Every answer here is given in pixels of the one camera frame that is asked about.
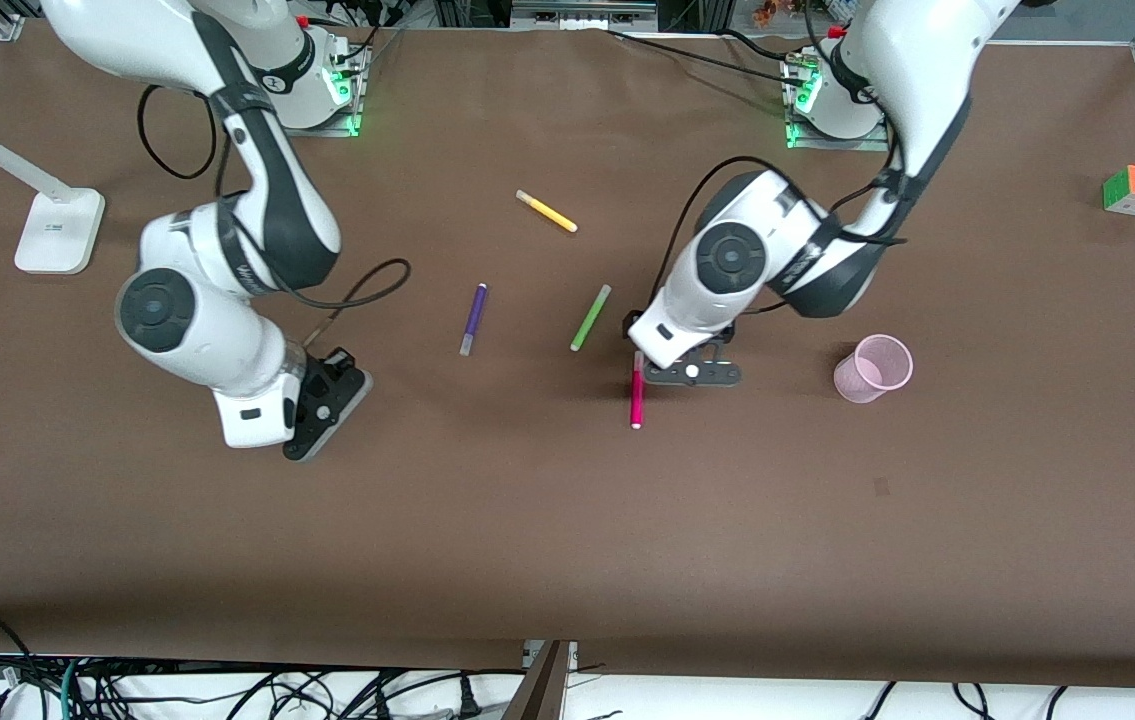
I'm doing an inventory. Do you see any green marker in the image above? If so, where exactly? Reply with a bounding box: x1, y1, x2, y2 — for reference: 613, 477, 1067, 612
569, 284, 613, 353

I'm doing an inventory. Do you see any yellow marker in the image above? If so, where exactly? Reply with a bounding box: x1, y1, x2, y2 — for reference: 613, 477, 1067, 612
515, 189, 579, 234

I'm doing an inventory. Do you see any purple marker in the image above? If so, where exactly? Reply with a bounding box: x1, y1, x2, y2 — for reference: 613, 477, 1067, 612
459, 283, 488, 357

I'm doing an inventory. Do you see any brown table cover sheet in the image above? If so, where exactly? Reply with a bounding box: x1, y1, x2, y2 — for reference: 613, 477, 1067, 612
0, 22, 1135, 691

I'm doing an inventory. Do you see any translucent pink plastic cup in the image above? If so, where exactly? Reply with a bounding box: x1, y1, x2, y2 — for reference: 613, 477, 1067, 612
833, 334, 915, 405

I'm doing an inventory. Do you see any dark wooden beam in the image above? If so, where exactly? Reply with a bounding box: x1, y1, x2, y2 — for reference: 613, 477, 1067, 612
502, 640, 573, 720

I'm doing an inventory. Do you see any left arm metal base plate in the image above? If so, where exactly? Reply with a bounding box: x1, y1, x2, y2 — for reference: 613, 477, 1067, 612
782, 50, 893, 153

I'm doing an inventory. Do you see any long black table cable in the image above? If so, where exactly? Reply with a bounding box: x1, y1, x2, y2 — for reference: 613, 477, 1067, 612
607, 28, 813, 89

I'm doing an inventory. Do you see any short black table cable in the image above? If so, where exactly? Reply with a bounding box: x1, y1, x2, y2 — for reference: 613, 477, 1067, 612
722, 28, 828, 59

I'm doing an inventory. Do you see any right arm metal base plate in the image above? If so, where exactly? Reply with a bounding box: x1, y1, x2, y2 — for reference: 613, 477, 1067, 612
282, 45, 368, 139

